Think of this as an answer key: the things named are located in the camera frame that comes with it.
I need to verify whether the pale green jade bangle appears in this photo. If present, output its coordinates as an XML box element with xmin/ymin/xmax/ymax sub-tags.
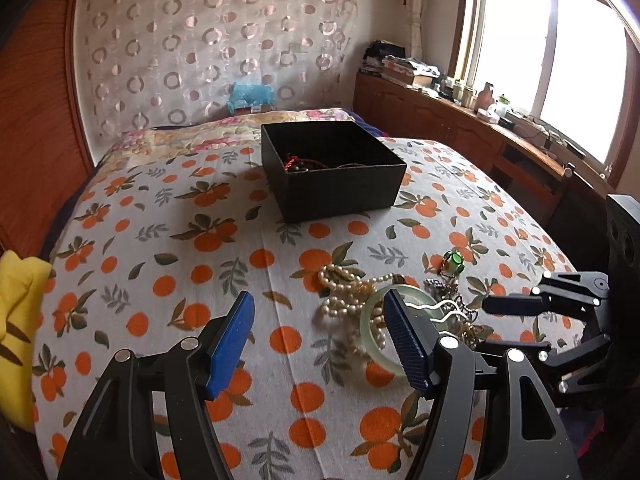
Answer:
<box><xmin>359</xmin><ymin>284</ymin><xmax>454</xmax><ymax>377</ymax></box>

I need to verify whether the white pearl necklace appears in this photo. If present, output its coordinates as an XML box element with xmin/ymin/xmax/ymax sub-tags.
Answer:
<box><xmin>316</xmin><ymin>263</ymin><xmax>409</xmax><ymax>354</ymax></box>

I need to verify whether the black square jewelry box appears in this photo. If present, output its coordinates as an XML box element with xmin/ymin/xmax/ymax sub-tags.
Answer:
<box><xmin>262</xmin><ymin>120</ymin><xmax>407</xmax><ymax>223</ymax></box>

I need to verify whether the red cord bracelet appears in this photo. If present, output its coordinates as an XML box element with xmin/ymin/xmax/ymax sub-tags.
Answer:
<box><xmin>282</xmin><ymin>154</ymin><xmax>327</xmax><ymax>172</ymax></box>

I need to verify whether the wooden window cabinet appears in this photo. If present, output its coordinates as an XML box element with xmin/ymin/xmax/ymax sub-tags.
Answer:
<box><xmin>351</xmin><ymin>71</ymin><xmax>626</xmax><ymax>241</ymax></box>

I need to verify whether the yellow plush toy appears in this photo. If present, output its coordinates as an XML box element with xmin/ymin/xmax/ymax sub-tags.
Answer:
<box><xmin>0</xmin><ymin>250</ymin><xmax>52</xmax><ymax>432</ymax></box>

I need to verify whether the orange print bed sheet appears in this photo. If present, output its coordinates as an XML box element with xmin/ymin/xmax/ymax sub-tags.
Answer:
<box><xmin>32</xmin><ymin>139</ymin><xmax>572</xmax><ymax>479</ymax></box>

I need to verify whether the pink ceramic vase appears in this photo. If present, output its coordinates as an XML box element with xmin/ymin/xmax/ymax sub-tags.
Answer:
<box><xmin>475</xmin><ymin>82</ymin><xmax>495</xmax><ymax>110</ymax></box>

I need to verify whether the navy blue blanket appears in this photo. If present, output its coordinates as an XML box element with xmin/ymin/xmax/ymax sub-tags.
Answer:
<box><xmin>347</xmin><ymin>110</ymin><xmax>387</xmax><ymax>138</ymax></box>

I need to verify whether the wooden wardrobe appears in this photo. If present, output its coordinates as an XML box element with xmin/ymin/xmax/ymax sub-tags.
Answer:
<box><xmin>1</xmin><ymin>0</ymin><xmax>93</xmax><ymax>257</ymax></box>

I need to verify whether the floral quilt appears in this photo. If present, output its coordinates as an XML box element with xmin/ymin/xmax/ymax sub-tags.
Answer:
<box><xmin>104</xmin><ymin>107</ymin><xmax>354</xmax><ymax>165</ymax></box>

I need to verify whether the pile of clothes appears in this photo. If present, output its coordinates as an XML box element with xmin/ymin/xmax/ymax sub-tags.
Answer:
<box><xmin>359</xmin><ymin>40</ymin><xmax>440</xmax><ymax>87</ymax></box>

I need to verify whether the cardboard box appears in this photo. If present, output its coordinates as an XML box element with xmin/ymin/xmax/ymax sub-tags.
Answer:
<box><xmin>234</xmin><ymin>104</ymin><xmax>273</xmax><ymax>115</ymax></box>

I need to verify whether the blue plastic bag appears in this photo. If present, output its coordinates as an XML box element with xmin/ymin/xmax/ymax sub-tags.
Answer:
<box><xmin>227</xmin><ymin>82</ymin><xmax>274</xmax><ymax>114</ymax></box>

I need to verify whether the circle pattern curtain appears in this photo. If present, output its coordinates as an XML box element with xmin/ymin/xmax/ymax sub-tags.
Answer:
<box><xmin>77</xmin><ymin>0</ymin><xmax>358</xmax><ymax>139</ymax></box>

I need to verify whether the silver chain jewelry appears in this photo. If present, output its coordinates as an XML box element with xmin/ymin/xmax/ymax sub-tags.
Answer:
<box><xmin>423</xmin><ymin>278</ymin><xmax>494</xmax><ymax>349</ymax></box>

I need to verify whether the green gem ring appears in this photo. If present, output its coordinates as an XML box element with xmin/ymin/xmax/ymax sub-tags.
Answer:
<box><xmin>439</xmin><ymin>250</ymin><xmax>468</xmax><ymax>276</ymax></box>

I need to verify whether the window frame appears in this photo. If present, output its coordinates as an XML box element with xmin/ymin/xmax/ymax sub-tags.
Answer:
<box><xmin>450</xmin><ymin>0</ymin><xmax>639</xmax><ymax>186</ymax></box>

